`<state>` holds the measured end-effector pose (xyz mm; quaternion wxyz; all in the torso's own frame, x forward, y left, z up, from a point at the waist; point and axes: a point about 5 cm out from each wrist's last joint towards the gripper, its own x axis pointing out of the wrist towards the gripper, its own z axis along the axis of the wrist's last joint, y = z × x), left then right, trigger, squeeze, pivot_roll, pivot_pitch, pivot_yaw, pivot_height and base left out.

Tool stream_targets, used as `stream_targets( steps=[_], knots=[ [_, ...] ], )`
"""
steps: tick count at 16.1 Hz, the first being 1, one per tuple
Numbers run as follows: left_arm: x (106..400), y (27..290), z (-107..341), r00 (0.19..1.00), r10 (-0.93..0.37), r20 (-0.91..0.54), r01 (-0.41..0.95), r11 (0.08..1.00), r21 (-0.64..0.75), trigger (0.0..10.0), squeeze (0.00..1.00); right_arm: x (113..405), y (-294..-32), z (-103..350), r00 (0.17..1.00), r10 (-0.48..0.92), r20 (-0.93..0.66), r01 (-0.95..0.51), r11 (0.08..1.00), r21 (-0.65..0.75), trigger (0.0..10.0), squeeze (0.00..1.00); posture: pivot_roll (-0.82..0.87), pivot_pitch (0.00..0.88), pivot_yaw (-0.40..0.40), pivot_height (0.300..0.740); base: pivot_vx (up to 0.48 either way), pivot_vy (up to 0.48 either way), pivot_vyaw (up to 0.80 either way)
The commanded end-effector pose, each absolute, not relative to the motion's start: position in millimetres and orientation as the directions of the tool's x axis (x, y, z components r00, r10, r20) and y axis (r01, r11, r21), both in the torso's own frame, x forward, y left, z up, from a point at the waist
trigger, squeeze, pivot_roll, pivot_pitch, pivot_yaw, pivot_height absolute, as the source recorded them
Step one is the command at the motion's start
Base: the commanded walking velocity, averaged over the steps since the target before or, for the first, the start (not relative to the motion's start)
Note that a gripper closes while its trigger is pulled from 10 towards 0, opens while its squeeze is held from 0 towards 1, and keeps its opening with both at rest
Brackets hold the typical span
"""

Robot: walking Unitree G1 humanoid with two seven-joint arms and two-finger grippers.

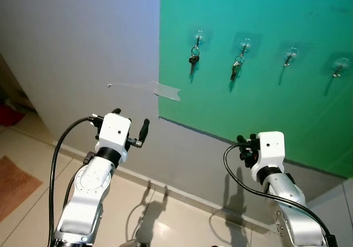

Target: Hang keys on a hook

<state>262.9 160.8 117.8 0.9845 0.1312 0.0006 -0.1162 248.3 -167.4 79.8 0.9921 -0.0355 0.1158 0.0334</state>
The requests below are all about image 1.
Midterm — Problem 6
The long clear tape strip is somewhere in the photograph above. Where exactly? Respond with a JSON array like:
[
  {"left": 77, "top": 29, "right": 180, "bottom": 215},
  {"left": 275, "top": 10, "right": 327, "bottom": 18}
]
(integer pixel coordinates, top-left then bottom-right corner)
[{"left": 107, "top": 81, "right": 181, "bottom": 102}]

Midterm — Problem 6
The red floor object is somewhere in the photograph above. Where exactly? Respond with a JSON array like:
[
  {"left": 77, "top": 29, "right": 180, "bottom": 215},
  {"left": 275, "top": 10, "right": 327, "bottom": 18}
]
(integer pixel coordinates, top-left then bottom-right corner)
[{"left": 0, "top": 104, "right": 26, "bottom": 128}]

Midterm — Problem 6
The orange floor mat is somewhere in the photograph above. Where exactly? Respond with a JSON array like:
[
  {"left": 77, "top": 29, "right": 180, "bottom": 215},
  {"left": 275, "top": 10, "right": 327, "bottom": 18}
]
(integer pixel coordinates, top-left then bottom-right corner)
[{"left": 0, "top": 155, "right": 44, "bottom": 223}]

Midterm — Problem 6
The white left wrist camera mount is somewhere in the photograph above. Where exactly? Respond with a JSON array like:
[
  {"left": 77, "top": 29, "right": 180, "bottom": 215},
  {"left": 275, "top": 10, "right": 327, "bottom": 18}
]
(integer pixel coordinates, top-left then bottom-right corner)
[{"left": 95, "top": 113, "right": 132, "bottom": 152}]

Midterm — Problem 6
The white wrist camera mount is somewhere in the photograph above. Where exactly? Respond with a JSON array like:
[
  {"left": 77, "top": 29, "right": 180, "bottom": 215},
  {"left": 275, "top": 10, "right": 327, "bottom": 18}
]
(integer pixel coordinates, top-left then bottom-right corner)
[
  {"left": 95, "top": 113, "right": 132, "bottom": 152},
  {"left": 252, "top": 131, "right": 286, "bottom": 174}
]

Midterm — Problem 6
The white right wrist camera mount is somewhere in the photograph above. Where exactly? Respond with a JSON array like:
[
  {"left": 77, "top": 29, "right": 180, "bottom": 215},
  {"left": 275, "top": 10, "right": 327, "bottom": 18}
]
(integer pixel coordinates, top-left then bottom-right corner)
[{"left": 252, "top": 131, "right": 286, "bottom": 174}]

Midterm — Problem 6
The green wall board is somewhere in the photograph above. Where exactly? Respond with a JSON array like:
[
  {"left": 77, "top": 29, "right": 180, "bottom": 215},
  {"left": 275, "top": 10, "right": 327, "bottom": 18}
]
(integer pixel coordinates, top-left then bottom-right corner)
[{"left": 158, "top": 0, "right": 353, "bottom": 179}]

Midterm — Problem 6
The clear adhesive wall hook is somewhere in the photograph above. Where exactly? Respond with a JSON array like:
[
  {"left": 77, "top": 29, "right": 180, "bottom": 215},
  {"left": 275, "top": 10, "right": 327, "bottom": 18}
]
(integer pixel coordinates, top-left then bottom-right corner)
[
  {"left": 233, "top": 33, "right": 260, "bottom": 58},
  {"left": 279, "top": 44, "right": 303, "bottom": 69},
  {"left": 189, "top": 28, "right": 210, "bottom": 50},
  {"left": 329, "top": 54, "right": 353, "bottom": 80}
]

